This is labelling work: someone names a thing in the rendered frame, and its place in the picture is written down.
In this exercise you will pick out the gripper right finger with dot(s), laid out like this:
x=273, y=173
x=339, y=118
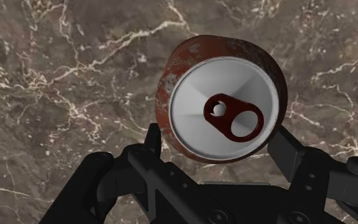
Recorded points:
x=315, y=180

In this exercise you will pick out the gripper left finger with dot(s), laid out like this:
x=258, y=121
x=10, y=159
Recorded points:
x=154, y=183

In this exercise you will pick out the red drink can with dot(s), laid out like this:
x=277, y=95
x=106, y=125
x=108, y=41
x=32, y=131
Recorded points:
x=222, y=102

